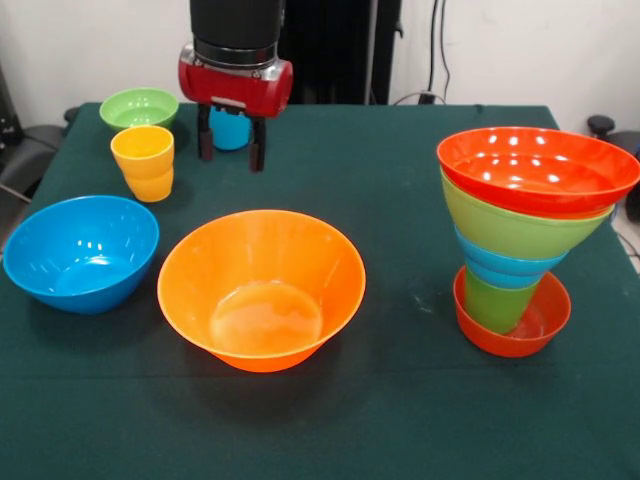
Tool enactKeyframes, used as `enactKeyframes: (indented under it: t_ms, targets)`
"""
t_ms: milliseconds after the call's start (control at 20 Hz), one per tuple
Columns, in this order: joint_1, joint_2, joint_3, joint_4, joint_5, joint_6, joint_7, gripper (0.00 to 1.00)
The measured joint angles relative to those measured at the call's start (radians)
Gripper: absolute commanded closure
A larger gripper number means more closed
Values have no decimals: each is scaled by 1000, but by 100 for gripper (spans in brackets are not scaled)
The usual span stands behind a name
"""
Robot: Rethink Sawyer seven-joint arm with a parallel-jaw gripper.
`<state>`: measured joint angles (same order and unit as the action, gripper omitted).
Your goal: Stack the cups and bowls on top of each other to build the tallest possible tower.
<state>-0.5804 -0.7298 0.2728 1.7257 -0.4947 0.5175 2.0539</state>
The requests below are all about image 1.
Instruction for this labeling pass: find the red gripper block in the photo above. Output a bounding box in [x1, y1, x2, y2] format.
[177, 43, 295, 174]

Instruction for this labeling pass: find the large orange bowl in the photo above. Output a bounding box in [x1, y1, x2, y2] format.
[156, 209, 367, 374]

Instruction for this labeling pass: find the large blue bowl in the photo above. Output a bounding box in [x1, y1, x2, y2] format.
[2, 194, 161, 315]

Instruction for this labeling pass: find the large green bowl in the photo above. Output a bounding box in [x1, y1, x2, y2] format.
[439, 167, 616, 261]

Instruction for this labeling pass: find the wide red bowl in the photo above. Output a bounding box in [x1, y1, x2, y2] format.
[436, 126, 640, 219]

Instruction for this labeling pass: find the small blue bowl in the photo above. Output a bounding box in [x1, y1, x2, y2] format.
[453, 227, 570, 291]

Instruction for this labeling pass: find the green cup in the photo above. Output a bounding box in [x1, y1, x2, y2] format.
[463, 264, 539, 336]

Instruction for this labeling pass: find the small red bowl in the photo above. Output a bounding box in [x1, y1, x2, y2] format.
[452, 267, 573, 359]

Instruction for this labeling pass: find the blue cup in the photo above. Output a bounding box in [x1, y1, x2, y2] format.
[208, 104, 253, 152]

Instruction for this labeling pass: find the yellow cup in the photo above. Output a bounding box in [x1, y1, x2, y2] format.
[110, 125, 176, 203]

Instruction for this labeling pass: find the small green bowl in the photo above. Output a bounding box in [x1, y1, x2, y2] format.
[98, 87, 180, 132]

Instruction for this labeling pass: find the dark green table cloth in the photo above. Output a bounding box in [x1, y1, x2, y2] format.
[0, 102, 640, 480]

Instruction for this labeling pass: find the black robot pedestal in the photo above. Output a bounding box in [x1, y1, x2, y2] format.
[277, 0, 405, 105]

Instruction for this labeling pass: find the black wall cable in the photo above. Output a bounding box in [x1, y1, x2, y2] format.
[428, 0, 452, 104]

